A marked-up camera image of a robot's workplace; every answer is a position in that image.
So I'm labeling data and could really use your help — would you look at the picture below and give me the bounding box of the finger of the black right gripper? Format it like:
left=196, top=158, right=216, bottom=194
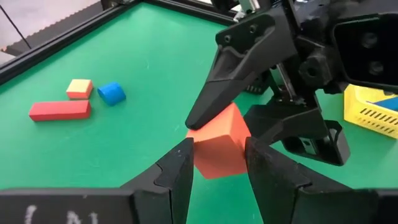
left=243, top=103, right=351, bottom=167
left=185, top=12, right=299, bottom=131

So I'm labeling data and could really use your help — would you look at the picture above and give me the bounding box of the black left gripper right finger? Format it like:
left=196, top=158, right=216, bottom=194
left=244, top=136, right=379, bottom=224

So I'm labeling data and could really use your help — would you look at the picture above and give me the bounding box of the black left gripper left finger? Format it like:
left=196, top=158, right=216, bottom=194
left=120, top=137, right=195, bottom=224

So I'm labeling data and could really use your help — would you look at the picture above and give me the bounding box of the red small cube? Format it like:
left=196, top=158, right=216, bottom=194
left=185, top=102, right=252, bottom=180

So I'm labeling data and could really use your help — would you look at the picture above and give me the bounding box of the long blue block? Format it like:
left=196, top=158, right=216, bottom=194
left=366, top=96, right=398, bottom=112

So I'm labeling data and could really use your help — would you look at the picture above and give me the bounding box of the blue half-cylinder block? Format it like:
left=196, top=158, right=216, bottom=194
left=97, top=82, right=127, bottom=107

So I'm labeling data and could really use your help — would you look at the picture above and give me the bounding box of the long red block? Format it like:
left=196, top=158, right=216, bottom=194
left=28, top=100, right=92, bottom=122

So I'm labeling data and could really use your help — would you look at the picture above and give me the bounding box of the black plastic basket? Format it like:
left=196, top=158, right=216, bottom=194
left=244, top=71, right=273, bottom=95

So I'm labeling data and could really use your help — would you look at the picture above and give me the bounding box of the green table mat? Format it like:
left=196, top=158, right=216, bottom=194
left=0, top=2, right=398, bottom=224

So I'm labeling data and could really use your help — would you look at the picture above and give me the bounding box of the yellow plastic basket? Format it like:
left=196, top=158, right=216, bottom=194
left=343, top=83, right=398, bottom=140

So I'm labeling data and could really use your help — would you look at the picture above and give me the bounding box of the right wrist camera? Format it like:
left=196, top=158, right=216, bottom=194
left=331, top=12, right=398, bottom=94

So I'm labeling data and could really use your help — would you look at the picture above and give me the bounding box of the black table frame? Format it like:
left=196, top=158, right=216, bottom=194
left=0, top=0, right=240, bottom=86

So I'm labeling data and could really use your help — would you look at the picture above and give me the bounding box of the black hanging cable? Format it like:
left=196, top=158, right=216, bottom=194
left=0, top=4, right=32, bottom=50

